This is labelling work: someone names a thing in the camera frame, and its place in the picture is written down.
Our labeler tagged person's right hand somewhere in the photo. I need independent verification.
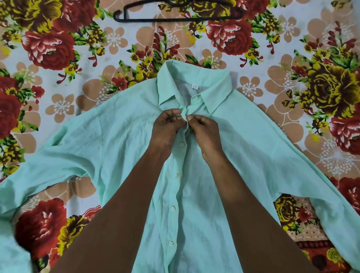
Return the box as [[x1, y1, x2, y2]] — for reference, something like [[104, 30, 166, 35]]
[[187, 114, 226, 165]]

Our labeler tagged mint green shirt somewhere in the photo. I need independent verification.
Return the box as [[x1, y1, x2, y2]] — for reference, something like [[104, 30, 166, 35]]
[[0, 59, 360, 273]]

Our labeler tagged black hanger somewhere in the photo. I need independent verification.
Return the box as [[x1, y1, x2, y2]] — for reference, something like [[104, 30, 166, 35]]
[[113, 0, 246, 23]]

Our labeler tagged person's right forearm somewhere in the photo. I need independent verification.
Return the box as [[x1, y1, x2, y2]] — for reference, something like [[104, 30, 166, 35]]
[[205, 154, 321, 273]]

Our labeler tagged person's left forearm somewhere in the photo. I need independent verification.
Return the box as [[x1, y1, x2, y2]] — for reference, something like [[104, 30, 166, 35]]
[[49, 150, 172, 273]]

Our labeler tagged floral bedsheet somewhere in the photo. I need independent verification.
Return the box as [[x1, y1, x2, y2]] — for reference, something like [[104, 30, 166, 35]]
[[0, 0, 360, 273]]

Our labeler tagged person's left hand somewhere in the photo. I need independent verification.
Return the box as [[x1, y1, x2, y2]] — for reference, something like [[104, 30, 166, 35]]
[[148, 109, 188, 159]]

